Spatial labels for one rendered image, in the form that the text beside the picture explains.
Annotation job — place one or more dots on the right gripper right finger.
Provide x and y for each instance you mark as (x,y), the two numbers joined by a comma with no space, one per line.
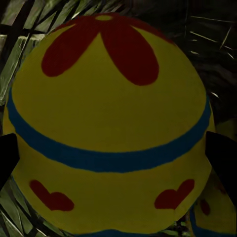
(221,152)

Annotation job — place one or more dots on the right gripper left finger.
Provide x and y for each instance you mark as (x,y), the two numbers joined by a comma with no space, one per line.
(9,157)

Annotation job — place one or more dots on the easter egg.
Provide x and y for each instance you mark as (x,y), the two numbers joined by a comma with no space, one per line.
(214,214)
(111,120)

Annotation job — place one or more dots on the wicker basket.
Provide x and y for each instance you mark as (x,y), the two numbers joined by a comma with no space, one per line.
(13,28)

